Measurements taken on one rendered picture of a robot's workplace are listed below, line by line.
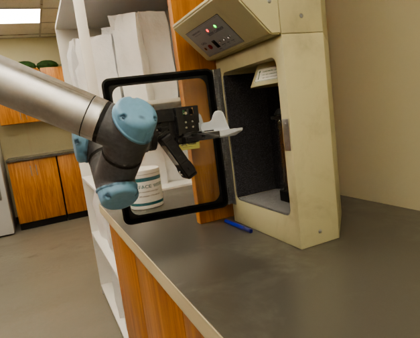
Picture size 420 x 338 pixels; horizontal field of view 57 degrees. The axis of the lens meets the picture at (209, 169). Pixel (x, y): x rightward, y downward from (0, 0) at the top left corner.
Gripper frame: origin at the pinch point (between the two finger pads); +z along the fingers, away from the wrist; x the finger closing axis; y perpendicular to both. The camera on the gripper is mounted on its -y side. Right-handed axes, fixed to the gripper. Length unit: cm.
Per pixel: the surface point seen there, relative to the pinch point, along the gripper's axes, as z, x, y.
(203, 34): -0.2, 7.0, 24.4
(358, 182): 51, 11, -23
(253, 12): 1.3, -14.4, 23.6
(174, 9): -0.9, 22.6, 34.9
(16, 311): -78, 225, -121
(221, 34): 1.3, 0.4, 22.8
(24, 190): -69, 487, -67
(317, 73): 15.9, -14.4, 10.7
